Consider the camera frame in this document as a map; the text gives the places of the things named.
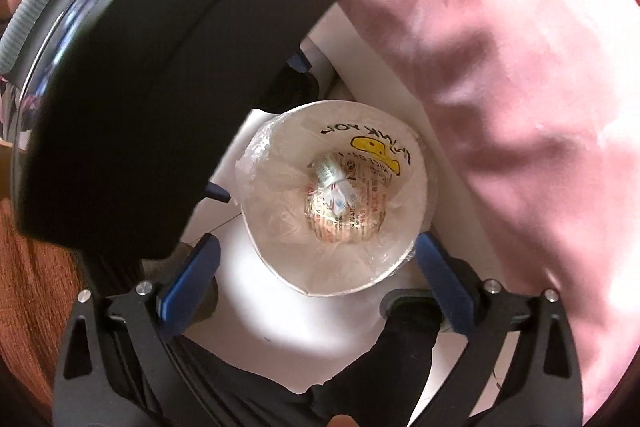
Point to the printed white plastic bag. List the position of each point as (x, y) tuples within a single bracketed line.
[(280, 202)]

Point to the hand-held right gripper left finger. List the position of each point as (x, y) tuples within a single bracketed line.
[(187, 279)]

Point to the crumpled white packet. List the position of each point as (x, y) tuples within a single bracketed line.
[(332, 187)]

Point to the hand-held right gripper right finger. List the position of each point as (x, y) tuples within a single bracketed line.
[(445, 284)]

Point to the pink floral bed sheet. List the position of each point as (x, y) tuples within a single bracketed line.
[(500, 107)]

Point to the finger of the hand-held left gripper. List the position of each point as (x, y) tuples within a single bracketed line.
[(219, 193), (300, 79)]

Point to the white round trash bin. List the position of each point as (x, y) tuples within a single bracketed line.
[(410, 227)]

